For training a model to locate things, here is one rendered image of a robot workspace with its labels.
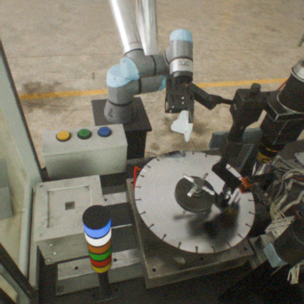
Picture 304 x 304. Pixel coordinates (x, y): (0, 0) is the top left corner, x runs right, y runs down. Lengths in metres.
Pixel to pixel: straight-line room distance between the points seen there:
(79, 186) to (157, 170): 0.23
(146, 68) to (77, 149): 0.36
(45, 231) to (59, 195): 0.11
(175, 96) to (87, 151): 0.34
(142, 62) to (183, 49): 0.14
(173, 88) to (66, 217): 0.49
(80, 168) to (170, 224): 0.43
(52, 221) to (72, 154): 0.26
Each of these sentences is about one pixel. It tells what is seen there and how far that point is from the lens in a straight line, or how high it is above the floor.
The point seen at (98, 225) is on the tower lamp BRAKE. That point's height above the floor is 1.16.
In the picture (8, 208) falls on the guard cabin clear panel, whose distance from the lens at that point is 0.71.
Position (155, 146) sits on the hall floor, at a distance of 2.19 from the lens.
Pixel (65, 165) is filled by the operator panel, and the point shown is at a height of 0.83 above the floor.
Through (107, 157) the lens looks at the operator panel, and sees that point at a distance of 0.96.
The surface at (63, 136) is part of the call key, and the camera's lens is 0.95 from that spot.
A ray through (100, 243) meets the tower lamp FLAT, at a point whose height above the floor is 1.11.
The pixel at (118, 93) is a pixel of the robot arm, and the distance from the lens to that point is 1.15.
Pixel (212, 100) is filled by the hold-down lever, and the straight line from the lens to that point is 0.62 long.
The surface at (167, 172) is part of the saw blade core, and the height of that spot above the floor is 0.95.
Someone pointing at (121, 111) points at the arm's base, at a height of 0.81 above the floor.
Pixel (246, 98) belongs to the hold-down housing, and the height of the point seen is 1.25.
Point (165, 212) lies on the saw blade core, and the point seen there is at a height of 0.95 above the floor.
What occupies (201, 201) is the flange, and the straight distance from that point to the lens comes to 0.73.
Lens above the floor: 1.55
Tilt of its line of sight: 46 degrees down
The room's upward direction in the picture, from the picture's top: 7 degrees clockwise
